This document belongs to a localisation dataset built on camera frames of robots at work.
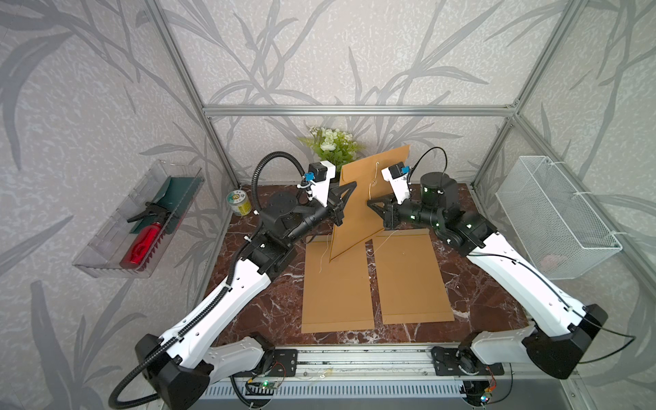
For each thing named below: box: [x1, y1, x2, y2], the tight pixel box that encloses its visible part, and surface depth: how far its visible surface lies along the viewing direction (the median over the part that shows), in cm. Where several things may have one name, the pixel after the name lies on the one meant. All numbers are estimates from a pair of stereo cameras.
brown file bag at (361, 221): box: [329, 144, 410, 262], surface depth 64 cm
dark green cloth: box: [128, 175, 202, 235], surface depth 67 cm
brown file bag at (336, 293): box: [301, 234, 375, 334], surface depth 87 cm
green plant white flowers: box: [298, 127, 365, 186], surface depth 96 cm
